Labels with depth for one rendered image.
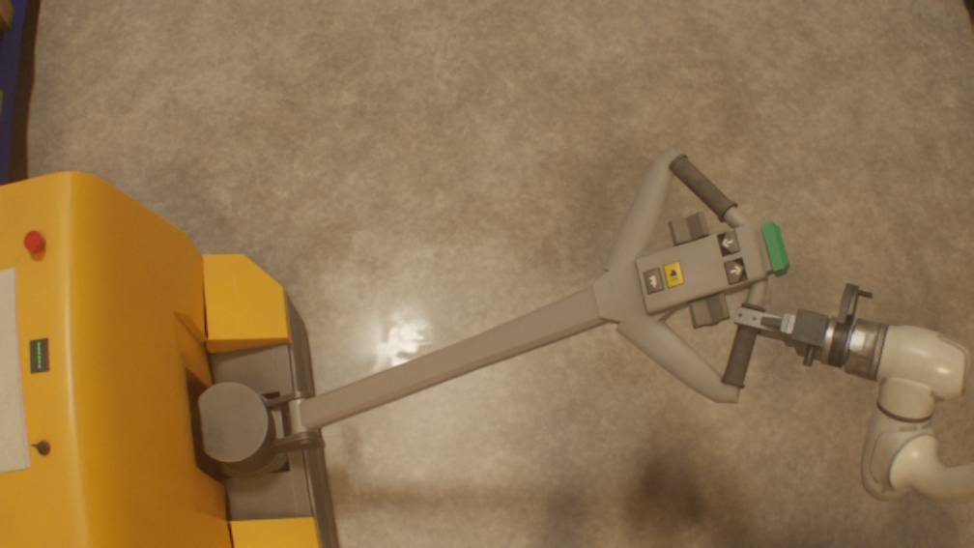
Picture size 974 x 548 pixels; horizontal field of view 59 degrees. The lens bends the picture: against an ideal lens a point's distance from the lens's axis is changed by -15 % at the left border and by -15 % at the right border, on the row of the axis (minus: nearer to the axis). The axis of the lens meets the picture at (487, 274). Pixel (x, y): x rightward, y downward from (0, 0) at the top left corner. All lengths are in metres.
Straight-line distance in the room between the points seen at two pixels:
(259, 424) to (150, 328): 0.32
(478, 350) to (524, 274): 0.82
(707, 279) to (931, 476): 0.49
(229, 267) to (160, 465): 0.60
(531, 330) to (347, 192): 1.08
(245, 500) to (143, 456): 0.46
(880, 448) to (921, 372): 0.14
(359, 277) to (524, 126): 0.60
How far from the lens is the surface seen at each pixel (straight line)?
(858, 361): 1.48
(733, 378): 1.51
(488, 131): 2.68
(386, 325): 2.48
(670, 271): 1.55
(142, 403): 1.79
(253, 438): 2.01
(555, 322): 1.63
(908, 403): 1.49
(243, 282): 2.20
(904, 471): 1.50
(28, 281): 1.77
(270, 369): 2.19
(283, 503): 2.13
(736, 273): 1.53
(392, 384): 1.84
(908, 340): 1.47
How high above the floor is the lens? 2.36
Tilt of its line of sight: 70 degrees down
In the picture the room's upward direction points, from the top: 1 degrees counter-clockwise
